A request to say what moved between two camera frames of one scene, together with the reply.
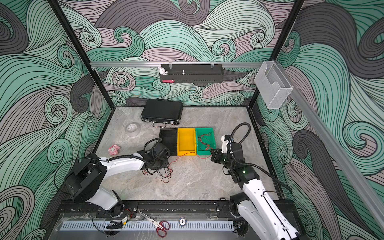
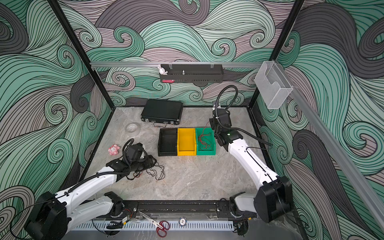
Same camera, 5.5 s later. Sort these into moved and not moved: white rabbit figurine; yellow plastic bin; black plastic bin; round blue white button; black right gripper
Moved: black right gripper
Not moved: yellow plastic bin; round blue white button; black plastic bin; white rabbit figurine
